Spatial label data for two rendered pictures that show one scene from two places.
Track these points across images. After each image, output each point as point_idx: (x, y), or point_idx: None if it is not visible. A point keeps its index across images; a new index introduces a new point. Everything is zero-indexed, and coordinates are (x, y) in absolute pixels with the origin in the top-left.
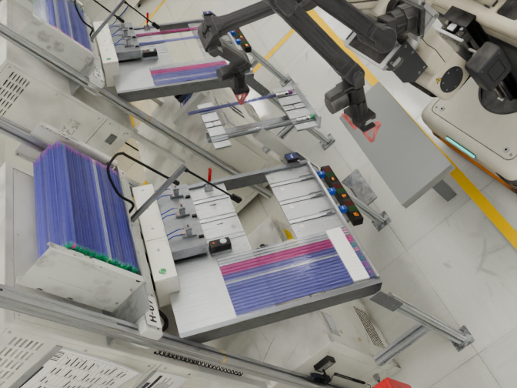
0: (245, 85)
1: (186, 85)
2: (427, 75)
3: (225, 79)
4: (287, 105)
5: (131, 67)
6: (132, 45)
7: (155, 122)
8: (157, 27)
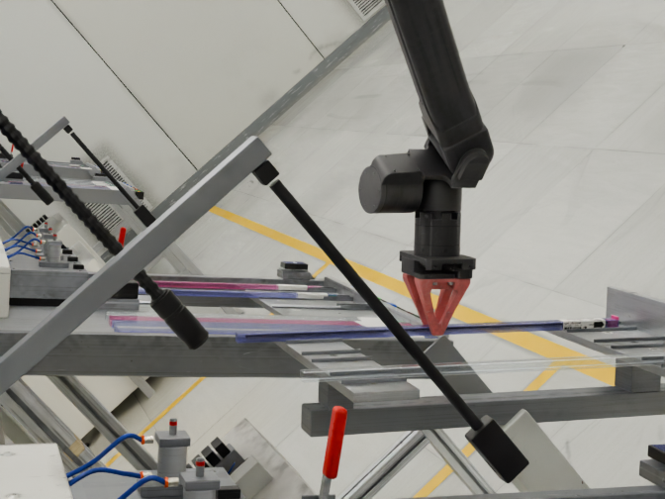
0: (459, 255)
1: (227, 344)
2: None
3: (391, 203)
4: (612, 342)
5: (47, 312)
6: (64, 262)
7: (97, 464)
8: (149, 222)
